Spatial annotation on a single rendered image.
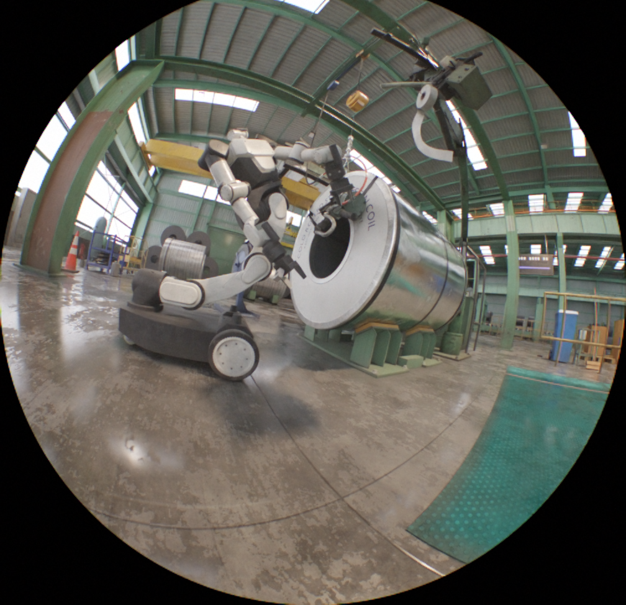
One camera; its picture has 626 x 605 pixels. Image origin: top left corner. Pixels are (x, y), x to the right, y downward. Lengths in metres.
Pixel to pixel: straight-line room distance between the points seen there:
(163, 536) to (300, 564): 0.19
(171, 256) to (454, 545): 6.19
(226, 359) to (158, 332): 0.30
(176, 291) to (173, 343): 0.24
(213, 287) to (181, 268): 5.02
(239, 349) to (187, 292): 0.35
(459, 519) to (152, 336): 1.06
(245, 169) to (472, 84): 1.25
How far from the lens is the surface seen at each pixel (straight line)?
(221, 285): 0.97
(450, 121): 1.73
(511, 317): 5.36
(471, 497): 0.58
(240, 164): 1.11
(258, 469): 0.48
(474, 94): 1.31
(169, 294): 0.96
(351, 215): 1.00
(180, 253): 6.00
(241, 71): 4.42
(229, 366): 0.81
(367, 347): 1.26
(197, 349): 0.85
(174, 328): 0.84
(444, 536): 0.48
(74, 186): 3.39
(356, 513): 0.45
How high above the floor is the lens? 0.37
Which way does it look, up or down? 2 degrees up
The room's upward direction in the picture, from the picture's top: 11 degrees clockwise
